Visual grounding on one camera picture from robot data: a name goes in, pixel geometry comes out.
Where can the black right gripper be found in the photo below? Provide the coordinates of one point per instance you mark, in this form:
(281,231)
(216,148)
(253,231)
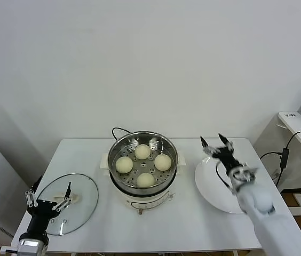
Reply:
(226,158)

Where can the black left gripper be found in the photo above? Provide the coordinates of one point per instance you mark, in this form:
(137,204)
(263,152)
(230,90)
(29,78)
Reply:
(39,216)

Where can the round glass pot lid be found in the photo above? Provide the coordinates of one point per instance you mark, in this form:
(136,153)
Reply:
(83,208)

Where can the white steamed baozi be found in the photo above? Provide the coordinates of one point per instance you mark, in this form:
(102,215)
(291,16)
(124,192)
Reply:
(145,180)
(124,164)
(142,152)
(162,162)

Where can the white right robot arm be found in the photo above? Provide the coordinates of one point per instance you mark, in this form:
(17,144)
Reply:
(262,213)

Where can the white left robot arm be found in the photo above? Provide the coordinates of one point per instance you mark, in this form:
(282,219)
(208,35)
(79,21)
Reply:
(31,244)

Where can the perforated steel steamer basket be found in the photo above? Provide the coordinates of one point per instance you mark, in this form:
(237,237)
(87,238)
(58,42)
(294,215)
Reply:
(118,149)

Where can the round white plate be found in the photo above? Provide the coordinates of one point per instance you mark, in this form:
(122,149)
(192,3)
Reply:
(209,186)

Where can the black power adapter block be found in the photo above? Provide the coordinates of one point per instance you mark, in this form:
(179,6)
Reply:
(285,158)

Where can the white side desk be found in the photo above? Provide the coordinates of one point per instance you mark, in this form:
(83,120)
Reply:
(289,120)

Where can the white electric cooker base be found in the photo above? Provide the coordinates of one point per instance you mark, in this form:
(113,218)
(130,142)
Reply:
(145,202)

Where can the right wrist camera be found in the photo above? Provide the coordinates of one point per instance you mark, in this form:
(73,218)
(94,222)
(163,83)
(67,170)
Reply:
(244,174)

